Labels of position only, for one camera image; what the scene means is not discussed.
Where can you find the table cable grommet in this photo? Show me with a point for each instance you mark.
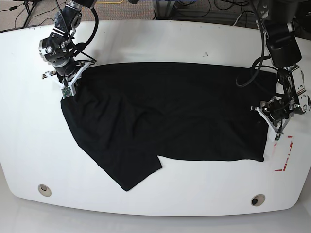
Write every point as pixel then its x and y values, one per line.
pixel 44 190
pixel 258 200

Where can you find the left table cable grommet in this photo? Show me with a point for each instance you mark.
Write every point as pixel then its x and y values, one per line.
pixel 44 190

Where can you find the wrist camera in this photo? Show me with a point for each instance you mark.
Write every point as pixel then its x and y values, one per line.
pixel 273 136
pixel 68 92

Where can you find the right table cable grommet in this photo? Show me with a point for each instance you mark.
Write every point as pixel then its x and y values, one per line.
pixel 258 200

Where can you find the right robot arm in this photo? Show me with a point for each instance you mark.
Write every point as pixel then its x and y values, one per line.
pixel 59 49

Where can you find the black tripod stand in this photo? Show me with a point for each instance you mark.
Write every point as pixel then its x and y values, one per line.
pixel 29 6

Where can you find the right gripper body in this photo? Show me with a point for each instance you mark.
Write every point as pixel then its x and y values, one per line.
pixel 71 73

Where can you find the black t-shirt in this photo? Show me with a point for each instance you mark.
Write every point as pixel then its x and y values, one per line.
pixel 126 116

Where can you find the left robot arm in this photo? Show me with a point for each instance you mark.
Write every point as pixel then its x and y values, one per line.
pixel 275 22

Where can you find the red tape rectangle marking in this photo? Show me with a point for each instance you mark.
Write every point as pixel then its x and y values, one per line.
pixel 281 153

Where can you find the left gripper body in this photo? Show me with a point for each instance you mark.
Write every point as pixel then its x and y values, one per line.
pixel 274 114

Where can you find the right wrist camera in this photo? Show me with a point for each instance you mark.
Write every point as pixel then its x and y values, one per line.
pixel 68 92

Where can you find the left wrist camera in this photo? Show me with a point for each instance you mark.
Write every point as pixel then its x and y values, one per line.
pixel 273 136

